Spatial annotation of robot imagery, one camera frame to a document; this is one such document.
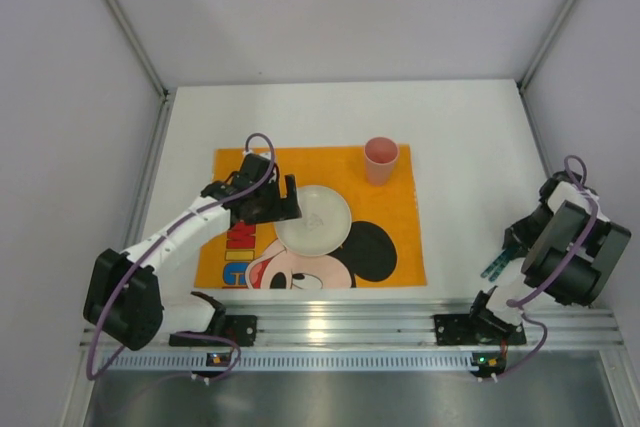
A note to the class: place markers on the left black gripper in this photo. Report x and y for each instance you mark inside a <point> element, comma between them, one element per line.
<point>282,202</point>

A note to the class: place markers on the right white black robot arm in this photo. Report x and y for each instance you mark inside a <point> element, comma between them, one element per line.
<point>569,250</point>

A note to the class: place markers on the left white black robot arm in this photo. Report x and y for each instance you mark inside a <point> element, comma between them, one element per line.
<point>126,298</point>

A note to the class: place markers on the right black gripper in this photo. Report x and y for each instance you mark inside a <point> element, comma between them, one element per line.
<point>513,245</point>

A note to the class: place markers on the aluminium frame post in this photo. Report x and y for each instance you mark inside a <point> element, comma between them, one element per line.
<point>558,23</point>
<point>134,226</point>

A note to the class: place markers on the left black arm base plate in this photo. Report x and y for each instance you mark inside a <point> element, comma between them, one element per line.
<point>239,329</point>

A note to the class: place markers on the left aluminium frame post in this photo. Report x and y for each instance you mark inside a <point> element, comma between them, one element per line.
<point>134,226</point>

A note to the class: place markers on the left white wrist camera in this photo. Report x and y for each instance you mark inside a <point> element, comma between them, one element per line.
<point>265,152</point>

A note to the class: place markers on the orange Mickey Mouse placemat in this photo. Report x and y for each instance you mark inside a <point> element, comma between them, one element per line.
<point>383,248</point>

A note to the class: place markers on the aluminium mounting rail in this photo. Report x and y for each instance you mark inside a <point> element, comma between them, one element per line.
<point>406,324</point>

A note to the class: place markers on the silver fork teal handle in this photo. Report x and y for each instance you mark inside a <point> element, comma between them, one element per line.
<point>500,264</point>

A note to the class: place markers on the pink plastic cup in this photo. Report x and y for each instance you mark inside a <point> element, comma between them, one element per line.
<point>381,155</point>

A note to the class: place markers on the right aluminium frame post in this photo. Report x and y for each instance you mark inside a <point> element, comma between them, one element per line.
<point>558,23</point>

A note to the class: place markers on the slotted grey cable duct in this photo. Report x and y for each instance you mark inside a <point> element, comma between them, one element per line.
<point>302,361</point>

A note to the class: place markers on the cream round plate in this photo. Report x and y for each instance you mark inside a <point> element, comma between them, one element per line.
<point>323,226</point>

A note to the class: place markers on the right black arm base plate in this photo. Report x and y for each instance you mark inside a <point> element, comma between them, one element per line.
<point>455,329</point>

